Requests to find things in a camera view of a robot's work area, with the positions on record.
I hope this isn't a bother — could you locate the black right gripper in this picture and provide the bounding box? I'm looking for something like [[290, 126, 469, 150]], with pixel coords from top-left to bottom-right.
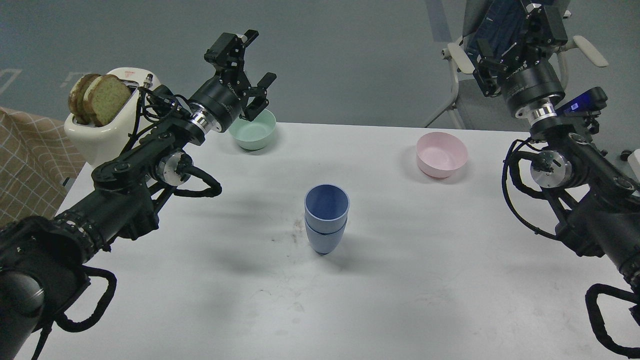
[[471, 0, 569, 118]]

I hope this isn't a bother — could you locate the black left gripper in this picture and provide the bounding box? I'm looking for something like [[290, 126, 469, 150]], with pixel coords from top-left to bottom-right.
[[189, 29, 277, 133]]

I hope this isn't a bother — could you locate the light blue cup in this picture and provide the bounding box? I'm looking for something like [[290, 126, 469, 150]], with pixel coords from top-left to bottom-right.
[[304, 184, 351, 234], [305, 219, 346, 255]]

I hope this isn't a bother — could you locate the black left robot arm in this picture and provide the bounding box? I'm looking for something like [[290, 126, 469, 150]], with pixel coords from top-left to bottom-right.
[[1, 29, 277, 360]]

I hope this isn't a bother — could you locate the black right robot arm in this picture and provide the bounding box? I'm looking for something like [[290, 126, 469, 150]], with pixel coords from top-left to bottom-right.
[[462, 0, 640, 359]]

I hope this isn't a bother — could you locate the blue denim jacket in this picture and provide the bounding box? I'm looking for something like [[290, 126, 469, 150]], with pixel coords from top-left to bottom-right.
[[462, 0, 555, 66]]

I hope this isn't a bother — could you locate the mint green bowl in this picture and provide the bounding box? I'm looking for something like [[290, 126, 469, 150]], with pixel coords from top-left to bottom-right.
[[228, 109, 277, 151]]

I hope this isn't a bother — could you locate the pink bowl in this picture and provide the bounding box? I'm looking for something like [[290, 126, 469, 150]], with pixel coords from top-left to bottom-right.
[[414, 131, 469, 179]]

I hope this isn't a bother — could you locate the front bread slice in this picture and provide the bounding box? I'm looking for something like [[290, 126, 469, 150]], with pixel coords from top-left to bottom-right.
[[82, 74, 132, 127]]

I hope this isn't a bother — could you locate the bread slice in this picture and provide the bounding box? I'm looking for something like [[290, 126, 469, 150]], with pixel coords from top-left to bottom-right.
[[82, 74, 132, 127], [67, 73, 102, 125]]

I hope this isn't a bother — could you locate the white object at right edge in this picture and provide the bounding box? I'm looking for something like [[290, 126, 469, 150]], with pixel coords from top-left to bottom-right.
[[627, 148, 640, 182]]

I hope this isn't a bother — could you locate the cream white toaster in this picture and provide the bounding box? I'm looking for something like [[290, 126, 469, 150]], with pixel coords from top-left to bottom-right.
[[64, 67, 161, 167]]

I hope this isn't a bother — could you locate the back bread slice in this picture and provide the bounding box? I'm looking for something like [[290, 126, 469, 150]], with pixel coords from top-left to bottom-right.
[[67, 73, 102, 125]]

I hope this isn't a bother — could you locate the brown checkered cloth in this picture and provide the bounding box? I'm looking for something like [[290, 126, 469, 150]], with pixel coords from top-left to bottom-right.
[[0, 107, 86, 227]]

